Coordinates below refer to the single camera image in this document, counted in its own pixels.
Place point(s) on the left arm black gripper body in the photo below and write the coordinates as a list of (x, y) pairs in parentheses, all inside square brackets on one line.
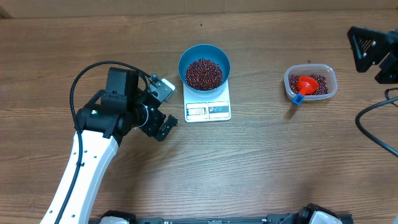
[(153, 121)]

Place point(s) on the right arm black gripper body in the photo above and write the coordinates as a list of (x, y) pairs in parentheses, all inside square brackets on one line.
[(391, 77)]

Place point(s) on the red beans in container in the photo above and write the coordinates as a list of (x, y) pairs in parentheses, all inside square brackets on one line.
[(320, 79)]

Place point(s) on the blue metal bowl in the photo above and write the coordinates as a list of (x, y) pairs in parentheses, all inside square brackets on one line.
[(206, 51)]

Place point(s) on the clear plastic bean container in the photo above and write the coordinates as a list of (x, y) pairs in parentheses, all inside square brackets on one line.
[(312, 69)]

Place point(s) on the orange measuring scoop blue handle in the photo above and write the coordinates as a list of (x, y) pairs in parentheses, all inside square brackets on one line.
[(306, 86)]

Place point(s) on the red beans in bowl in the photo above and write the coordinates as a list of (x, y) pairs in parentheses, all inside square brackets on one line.
[(204, 74)]

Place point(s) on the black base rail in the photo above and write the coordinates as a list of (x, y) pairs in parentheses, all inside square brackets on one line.
[(269, 219)]

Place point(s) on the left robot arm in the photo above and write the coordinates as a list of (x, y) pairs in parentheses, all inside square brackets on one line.
[(129, 101)]

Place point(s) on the white digital kitchen scale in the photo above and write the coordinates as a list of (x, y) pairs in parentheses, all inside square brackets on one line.
[(207, 107)]

